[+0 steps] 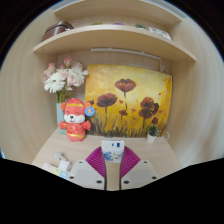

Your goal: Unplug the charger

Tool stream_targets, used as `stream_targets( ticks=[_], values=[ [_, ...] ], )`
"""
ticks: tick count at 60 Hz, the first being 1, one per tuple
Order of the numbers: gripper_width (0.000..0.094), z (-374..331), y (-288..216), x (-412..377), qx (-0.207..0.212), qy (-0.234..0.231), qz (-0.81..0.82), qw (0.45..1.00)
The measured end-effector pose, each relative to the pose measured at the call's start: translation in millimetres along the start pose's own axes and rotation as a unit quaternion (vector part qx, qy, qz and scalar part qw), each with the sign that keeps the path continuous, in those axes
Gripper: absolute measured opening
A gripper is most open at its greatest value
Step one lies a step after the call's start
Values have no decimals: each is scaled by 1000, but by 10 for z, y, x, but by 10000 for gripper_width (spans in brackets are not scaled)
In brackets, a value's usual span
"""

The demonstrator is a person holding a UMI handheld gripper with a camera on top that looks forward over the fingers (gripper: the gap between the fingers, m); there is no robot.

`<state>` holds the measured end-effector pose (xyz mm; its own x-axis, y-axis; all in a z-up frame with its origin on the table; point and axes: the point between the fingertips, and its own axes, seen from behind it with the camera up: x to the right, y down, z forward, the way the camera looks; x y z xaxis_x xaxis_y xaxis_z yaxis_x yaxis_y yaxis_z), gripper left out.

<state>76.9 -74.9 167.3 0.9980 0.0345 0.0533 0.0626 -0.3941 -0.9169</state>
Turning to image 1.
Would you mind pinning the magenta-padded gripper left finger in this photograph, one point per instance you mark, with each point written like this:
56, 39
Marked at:
85, 173

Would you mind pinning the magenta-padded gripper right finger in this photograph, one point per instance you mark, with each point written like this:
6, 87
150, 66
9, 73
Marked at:
140, 173

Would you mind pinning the white charger with cartoon sticker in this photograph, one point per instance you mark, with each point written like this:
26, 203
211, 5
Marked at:
112, 151

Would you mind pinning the small potted plant white pot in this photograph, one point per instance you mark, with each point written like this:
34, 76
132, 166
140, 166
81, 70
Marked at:
151, 137

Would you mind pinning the red plush mouse toy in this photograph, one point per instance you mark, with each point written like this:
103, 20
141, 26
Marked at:
76, 128

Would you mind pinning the light blue vase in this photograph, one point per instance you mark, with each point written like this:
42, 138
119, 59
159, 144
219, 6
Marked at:
60, 120

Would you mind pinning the yellow poppy flower painting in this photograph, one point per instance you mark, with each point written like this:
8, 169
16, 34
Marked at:
133, 100

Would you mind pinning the pink and white flower bouquet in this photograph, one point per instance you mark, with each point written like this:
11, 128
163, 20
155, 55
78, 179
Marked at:
63, 78

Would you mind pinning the white light bar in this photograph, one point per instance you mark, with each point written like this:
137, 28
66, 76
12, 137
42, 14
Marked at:
126, 52

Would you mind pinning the wooden shelf unit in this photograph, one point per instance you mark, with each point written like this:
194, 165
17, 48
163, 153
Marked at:
113, 36

